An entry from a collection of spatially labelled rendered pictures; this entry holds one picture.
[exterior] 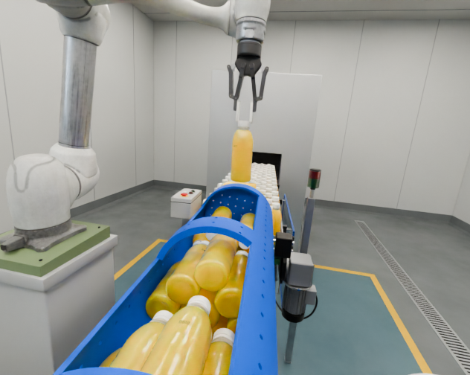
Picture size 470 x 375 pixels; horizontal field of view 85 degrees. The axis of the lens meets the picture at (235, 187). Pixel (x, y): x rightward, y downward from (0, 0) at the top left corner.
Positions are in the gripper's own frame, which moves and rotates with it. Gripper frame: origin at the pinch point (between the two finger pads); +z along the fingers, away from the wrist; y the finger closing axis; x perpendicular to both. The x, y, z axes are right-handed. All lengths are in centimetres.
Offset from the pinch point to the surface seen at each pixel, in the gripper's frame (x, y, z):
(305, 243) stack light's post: 52, 35, 66
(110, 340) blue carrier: -53, -14, 41
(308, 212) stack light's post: 52, 34, 48
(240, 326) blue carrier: -59, 8, 29
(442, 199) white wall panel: 415, 335, 106
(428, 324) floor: 112, 152, 150
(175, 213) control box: 26, -33, 48
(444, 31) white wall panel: 420, 275, -172
